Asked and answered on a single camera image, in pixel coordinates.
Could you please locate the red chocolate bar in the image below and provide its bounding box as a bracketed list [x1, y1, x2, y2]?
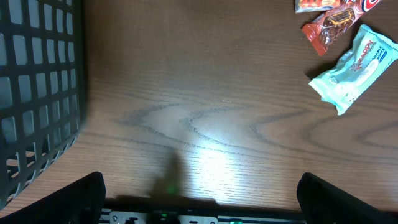
[302, 0, 381, 56]

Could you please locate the teal snack wrapper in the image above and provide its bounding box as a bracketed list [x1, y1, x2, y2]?
[309, 24, 397, 116]

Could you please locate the small orange juice carton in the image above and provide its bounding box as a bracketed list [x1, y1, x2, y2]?
[295, 0, 341, 14]

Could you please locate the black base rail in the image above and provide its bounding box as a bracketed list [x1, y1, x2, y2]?
[98, 197, 306, 224]

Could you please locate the grey plastic basket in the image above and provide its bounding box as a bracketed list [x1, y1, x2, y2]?
[1, 0, 85, 207]

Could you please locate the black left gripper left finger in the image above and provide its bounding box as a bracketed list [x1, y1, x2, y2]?
[1, 172, 106, 224]

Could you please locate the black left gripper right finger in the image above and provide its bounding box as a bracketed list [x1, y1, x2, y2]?
[297, 172, 397, 224]

